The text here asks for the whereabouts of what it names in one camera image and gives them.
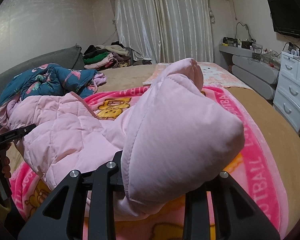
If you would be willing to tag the cream striped curtain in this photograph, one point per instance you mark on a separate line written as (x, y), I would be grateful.
(166, 30)

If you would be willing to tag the pile of folded clothes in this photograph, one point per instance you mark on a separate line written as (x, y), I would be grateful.
(115, 55)

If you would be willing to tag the white drawer chest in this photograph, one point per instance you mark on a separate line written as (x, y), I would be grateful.
(287, 95)

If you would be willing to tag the peach white patterned blanket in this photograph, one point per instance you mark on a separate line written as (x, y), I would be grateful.
(213, 75)

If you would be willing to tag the person left hand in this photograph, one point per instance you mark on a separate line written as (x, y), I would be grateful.
(5, 172)

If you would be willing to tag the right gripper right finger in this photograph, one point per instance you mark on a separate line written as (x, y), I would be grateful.
(236, 215)

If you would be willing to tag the grey headboard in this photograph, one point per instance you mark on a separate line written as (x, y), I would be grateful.
(70, 58)

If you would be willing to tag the pink quilted jacket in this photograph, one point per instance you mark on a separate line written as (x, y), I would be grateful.
(173, 139)

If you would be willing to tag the blue flamingo comforter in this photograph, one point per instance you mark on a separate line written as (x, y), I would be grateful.
(52, 79)

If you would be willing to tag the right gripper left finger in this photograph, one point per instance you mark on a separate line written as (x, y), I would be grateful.
(61, 216)

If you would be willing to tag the tan bed sheet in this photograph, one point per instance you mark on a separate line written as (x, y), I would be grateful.
(277, 129)

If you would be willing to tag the grey vanity desk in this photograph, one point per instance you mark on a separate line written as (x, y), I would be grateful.
(259, 76)

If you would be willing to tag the black wall television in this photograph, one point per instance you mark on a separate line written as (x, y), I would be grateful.
(285, 16)

